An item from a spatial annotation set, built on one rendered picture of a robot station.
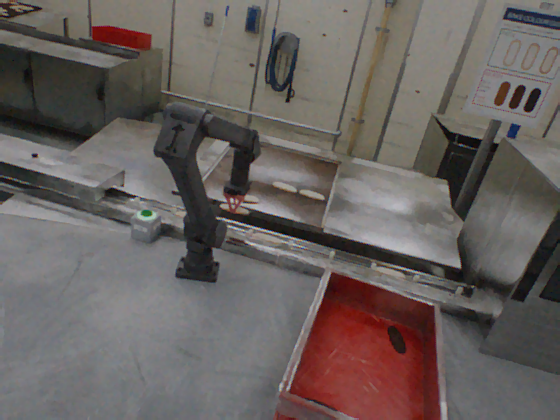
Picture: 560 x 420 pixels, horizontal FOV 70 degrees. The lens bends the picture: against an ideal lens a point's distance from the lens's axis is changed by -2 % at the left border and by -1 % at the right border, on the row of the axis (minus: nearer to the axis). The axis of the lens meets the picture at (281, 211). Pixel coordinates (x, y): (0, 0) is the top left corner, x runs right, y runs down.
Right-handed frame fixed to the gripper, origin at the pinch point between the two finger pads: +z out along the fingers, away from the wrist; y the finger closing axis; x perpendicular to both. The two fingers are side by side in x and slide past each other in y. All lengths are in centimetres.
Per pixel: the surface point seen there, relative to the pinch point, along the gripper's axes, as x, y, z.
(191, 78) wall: 177, 369, 42
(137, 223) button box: 25.4, -17.1, 5.1
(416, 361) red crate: -62, -34, 11
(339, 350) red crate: -42, -38, 11
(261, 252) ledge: -13.2, -9.5, 7.8
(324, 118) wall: 5, 369, 52
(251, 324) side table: -18.9, -37.9, 11.0
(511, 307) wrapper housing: -81, -23, -5
